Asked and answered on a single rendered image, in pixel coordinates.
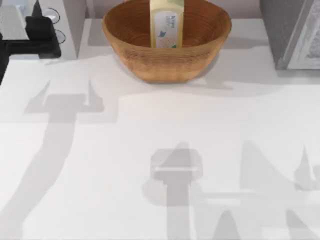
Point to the microwave knob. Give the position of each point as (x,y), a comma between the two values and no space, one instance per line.
(53,14)
(61,36)

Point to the pale yellow bottle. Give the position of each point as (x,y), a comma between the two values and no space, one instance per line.
(167,22)

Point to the wooden bowl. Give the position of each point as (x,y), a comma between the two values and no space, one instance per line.
(167,62)

